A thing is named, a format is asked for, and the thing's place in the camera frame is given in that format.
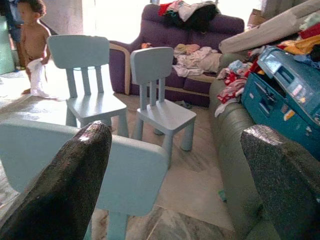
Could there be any white and pink clothes pile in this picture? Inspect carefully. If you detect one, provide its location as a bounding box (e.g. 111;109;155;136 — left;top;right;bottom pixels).
172;43;223;77

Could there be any light blue child chair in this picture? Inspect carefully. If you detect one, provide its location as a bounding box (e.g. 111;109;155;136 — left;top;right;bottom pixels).
46;34;130;138
0;119;170;240
129;46;198;152

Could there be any dark and red clothes pile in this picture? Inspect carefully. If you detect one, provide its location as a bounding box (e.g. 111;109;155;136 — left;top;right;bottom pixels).
157;0;221;28

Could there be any green cabinet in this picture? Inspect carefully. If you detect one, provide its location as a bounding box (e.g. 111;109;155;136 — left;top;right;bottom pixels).
0;19;16;75

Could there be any blue plastic toy case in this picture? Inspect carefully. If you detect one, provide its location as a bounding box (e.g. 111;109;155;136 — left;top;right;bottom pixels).
241;45;320;161

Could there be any red and white clothes pile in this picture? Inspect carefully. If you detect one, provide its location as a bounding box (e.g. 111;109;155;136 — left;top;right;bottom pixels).
214;59;261;118

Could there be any small child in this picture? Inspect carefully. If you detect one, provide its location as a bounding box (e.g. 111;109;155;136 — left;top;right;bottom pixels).
17;0;52;95

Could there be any purple sofa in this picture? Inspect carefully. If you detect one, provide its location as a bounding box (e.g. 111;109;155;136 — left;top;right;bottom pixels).
109;3;245;108

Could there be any dark cloth scrap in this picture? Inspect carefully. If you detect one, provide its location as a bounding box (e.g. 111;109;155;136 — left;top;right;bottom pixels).
174;99;193;110

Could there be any grey long cushion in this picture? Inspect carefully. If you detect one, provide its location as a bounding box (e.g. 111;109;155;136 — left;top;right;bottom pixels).
219;0;320;54

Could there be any person in blue shorts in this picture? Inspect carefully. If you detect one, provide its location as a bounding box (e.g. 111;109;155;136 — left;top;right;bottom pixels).
0;0;26;69

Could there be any brown cardboard box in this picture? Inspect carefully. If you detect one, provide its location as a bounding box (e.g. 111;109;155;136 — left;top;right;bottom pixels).
247;8;267;27

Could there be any yellow and red clothes pile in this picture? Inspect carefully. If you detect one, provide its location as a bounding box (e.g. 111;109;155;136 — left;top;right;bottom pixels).
274;9;320;63

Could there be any green leather sofa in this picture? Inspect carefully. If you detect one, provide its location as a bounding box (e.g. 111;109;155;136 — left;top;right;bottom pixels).
208;53;320;240

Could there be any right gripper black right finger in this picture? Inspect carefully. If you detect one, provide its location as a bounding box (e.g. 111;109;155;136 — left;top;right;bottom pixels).
240;124;320;240

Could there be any white cloth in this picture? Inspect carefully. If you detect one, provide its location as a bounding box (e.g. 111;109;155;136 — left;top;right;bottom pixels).
26;57;60;100

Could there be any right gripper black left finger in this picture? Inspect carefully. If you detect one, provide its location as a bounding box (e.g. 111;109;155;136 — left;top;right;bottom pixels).
0;120;113;240

